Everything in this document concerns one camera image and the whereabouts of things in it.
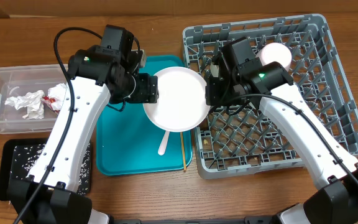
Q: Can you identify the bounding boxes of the small white bowl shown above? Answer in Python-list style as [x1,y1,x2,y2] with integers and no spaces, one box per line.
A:
[209,63,219,78]

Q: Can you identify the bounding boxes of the pink plate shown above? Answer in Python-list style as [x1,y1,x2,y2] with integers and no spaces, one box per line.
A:
[143,67,210,132]

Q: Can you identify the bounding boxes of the white plastic fork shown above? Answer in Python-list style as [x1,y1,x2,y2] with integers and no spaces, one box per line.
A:
[158,131,170,156]

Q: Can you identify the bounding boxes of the pink bowl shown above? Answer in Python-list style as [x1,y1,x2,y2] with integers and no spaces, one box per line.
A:
[256,42,292,71]

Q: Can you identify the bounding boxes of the red snack wrapper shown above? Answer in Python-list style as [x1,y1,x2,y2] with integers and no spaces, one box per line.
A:
[41,96,63,115]

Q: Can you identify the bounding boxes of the white paper ball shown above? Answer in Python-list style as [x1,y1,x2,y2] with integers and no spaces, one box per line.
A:
[4,90,45,119]

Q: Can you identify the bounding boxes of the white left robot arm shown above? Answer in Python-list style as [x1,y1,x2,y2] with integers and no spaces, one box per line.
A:
[7,25,158,223]

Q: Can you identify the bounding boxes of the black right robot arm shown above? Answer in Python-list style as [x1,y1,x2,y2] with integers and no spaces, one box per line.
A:
[206,37,358,224]

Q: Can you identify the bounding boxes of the grey dishwasher rack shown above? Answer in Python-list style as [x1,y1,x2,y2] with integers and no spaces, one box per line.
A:
[182,14,358,179]

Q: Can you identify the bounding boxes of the teal plastic tray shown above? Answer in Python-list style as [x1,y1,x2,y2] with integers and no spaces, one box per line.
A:
[96,54,194,177]

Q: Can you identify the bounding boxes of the wooden chopstick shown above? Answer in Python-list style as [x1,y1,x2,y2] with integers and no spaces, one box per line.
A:
[180,132,186,172]

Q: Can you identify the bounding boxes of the black tray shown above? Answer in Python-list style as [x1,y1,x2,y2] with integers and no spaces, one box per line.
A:
[0,138,92,201]

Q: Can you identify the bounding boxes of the clear plastic bin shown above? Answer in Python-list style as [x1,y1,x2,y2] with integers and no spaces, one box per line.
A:
[0,64,65,134]

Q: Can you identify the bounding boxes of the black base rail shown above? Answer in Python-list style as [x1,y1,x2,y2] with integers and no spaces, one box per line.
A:
[109,215,280,224]

